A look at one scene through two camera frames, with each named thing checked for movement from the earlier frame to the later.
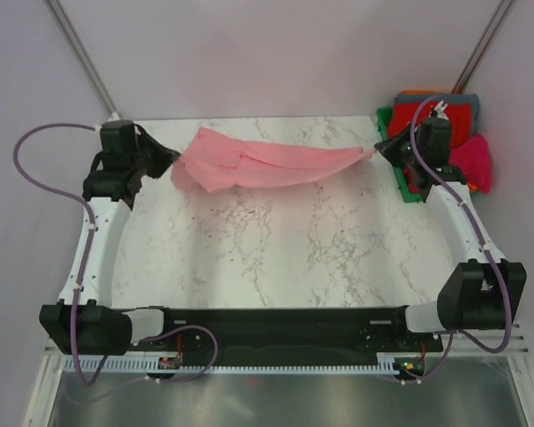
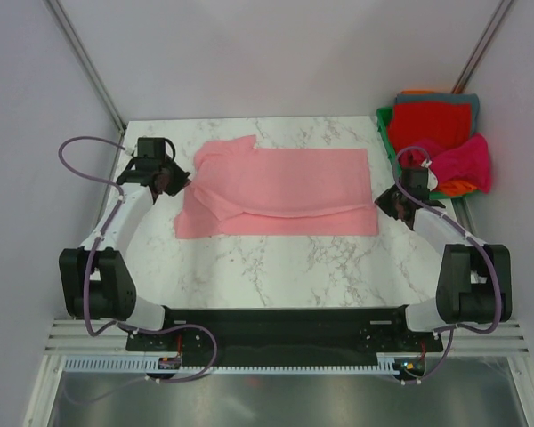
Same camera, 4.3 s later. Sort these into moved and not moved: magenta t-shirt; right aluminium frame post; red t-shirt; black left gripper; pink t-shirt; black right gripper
Moved: black right gripper; black left gripper; pink t-shirt
Not moved: red t-shirt; magenta t-shirt; right aluminium frame post
